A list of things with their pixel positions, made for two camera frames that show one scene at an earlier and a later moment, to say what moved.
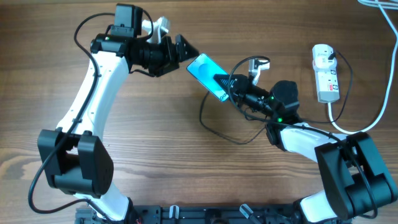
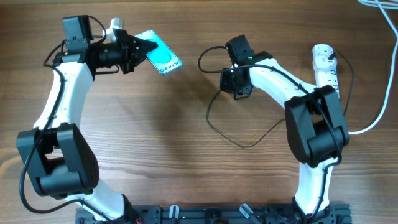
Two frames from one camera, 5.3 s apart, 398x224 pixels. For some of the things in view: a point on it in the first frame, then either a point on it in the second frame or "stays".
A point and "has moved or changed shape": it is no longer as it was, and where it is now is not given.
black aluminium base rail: [191, 214] stays
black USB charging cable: [308, 121] → [283, 119]
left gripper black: [169, 62] → [132, 55]
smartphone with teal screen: [204, 68] has moved or changed shape
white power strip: [328, 90] stays
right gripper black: [242, 81] → [226, 86]
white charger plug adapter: [322, 61] stays
